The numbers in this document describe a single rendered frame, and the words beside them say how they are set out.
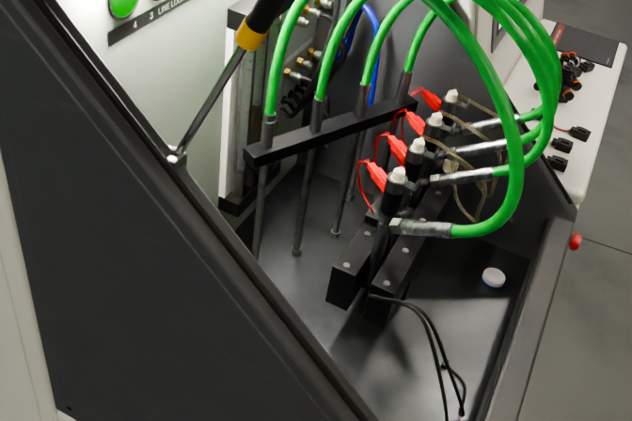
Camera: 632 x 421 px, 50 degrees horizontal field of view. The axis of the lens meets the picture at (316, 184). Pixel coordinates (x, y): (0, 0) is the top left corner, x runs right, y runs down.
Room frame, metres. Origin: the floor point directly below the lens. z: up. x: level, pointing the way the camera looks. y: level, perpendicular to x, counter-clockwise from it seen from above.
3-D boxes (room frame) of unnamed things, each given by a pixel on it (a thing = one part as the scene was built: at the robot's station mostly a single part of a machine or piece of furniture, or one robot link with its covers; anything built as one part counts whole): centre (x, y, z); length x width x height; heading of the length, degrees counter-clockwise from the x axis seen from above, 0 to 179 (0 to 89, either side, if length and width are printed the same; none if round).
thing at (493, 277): (0.86, -0.34, 0.84); 0.04 x 0.04 x 0.01
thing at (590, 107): (1.32, -0.49, 0.97); 0.70 x 0.22 x 0.03; 160
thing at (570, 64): (1.35, -0.50, 1.01); 0.23 x 0.11 x 0.06; 160
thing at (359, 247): (0.83, -0.15, 0.91); 0.34 x 0.10 x 0.15; 160
